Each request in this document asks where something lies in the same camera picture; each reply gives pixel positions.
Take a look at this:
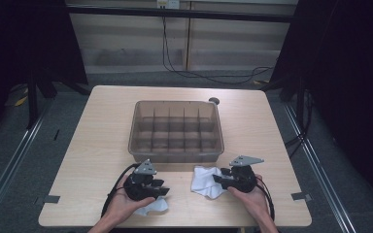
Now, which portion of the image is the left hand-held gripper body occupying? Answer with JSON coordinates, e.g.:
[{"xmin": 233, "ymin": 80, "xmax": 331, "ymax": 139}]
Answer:
[{"xmin": 122, "ymin": 158, "xmax": 158, "ymax": 202}]

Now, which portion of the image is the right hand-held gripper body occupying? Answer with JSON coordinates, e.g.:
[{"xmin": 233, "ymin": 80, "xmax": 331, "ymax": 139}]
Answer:
[{"xmin": 228, "ymin": 155, "xmax": 265, "ymax": 194}]

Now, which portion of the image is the white sock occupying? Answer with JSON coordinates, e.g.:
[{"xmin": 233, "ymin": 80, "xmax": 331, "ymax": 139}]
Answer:
[
  {"xmin": 134, "ymin": 195, "xmax": 169, "ymax": 217},
  {"xmin": 190, "ymin": 165, "xmax": 232, "ymax": 200}
]

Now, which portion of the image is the translucent brown divided storage box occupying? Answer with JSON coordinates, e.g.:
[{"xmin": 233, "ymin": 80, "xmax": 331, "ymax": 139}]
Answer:
[{"xmin": 127, "ymin": 100, "xmax": 225, "ymax": 164}]

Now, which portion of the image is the person's left hand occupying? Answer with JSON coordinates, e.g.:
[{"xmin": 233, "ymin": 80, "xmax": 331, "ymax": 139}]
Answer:
[{"xmin": 105, "ymin": 174, "xmax": 156, "ymax": 224}]

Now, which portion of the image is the person's right hand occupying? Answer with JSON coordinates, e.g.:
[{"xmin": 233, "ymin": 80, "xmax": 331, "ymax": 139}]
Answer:
[{"xmin": 227, "ymin": 176, "xmax": 268, "ymax": 221}]

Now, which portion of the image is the grey tape piece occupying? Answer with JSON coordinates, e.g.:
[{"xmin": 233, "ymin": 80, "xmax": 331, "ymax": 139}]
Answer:
[
  {"xmin": 290, "ymin": 191, "xmax": 313, "ymax": 202},
  {"xmin": 43, "ymin": 194, "xmax": 61, "ymax": 204}
]

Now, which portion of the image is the black metal stand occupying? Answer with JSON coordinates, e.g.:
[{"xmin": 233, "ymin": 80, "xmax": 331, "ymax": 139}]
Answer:
[
  {"xmin": 26, "ymin": 69, "xmax": 58, "ymax": 130},
  {"xmin": 280, "ymin": 76, "xmax": 307, "ymax": 130}
]

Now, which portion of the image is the black curtain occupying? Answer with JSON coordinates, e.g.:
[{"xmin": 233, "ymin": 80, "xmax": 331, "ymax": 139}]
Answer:
[
  {"xmin": 269, "ymin": 0, "xmax": 373, "ymax": 212},
  {"xmin": 0, "ymin": 0, "xmax": 89, "ymax": 144}
]

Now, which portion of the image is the black horizontal bar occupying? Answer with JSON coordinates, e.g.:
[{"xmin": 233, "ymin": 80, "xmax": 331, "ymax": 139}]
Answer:
[{"xmin": 66, "ymin": 5, "xmax": 297, "ymax": 23}]

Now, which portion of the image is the left hand-held gripper cable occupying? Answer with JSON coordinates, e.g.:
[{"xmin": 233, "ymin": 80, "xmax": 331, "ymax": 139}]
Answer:
[{"xmin": 100, "ymin": 163, "xmax": 140, "ymax": 217}]

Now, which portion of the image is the metal floor rail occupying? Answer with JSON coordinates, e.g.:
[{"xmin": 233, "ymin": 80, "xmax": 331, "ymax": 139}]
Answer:
[
  {"xmin": 0, "ymin": 100, "xmax": 51, "ymax": 224},
  {"xmin": 283, "ymin": 103, "xmax": 357, "ymax": 233}
]

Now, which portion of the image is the black floor cable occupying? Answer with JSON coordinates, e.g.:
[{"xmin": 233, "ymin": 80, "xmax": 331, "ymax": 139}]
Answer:
[{"xmin": 285, "ymin": 90, "xmax": 315, "ymax": 159}]

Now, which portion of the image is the black wall cable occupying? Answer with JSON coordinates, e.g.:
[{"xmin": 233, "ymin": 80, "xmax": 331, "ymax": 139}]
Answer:
[{"xmin": 160, "ymin": 8, "xmax": 275, "ymax": 85}]

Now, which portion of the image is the white wall socket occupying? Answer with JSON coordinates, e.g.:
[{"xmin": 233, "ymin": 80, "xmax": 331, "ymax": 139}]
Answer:
[{"xmin": 155, "ymin": 0, "xmax": 181, "ymax": 10}]

